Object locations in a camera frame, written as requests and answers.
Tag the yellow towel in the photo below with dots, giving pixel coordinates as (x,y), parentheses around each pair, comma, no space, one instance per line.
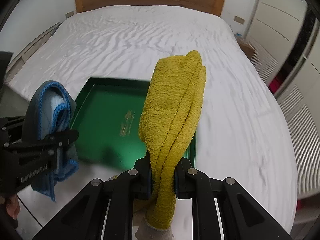
(167,125)

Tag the right wooden nightstand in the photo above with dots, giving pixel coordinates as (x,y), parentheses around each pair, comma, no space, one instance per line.
(248,50)

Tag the blue grey microfiber cloth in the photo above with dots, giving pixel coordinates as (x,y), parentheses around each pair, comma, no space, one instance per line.
(51,110)

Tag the person's left hand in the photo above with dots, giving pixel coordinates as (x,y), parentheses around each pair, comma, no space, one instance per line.
(13,206)

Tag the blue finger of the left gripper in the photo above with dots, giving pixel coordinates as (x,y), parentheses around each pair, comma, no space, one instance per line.
(48,145)

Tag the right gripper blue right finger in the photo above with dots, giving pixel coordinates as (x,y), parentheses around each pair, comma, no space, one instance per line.
(182,183)

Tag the white wardrobe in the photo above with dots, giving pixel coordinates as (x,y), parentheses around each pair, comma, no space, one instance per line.
(285,37)

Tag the green tray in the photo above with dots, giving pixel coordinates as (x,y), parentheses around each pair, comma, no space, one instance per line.
(107,118)

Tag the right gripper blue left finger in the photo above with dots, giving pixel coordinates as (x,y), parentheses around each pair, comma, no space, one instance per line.
(143,183)

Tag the white bed duvet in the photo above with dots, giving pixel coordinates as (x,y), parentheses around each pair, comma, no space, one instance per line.
(241,133)

